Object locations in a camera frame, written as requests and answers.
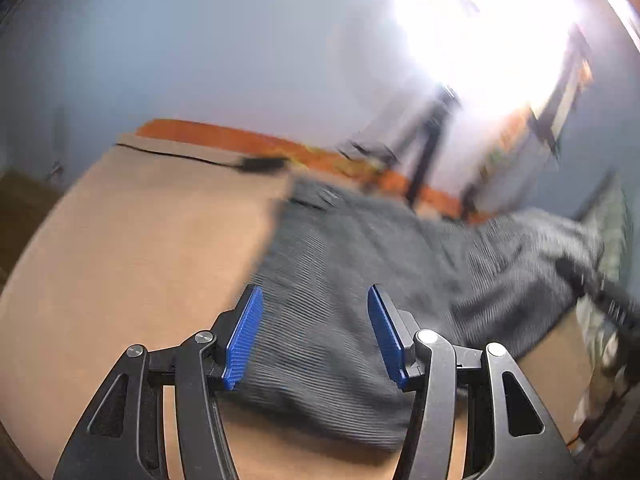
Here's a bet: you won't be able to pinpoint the bright ring light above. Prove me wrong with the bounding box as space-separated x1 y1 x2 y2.
388 0 582 115

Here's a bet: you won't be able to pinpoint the orange floral bed sheet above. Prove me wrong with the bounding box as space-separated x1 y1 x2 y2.
134 118 462 219

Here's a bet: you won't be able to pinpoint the green white striped pillow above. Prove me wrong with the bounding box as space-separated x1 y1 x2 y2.
574 171 634 424

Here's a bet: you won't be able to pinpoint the black power cable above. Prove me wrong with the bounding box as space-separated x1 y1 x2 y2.
114 142 292 174

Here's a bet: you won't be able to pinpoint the colourful hanging fabric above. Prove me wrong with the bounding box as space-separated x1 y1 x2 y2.
480 56 592 178

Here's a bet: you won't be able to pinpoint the tall grey tripod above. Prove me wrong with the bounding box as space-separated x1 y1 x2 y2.
459 27 594 221

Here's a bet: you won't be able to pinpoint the small black tripod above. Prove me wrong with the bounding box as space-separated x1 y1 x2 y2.
362 87 460 209

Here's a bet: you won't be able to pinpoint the grey checked shorts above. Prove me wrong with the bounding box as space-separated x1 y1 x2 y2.
231 178 602 452

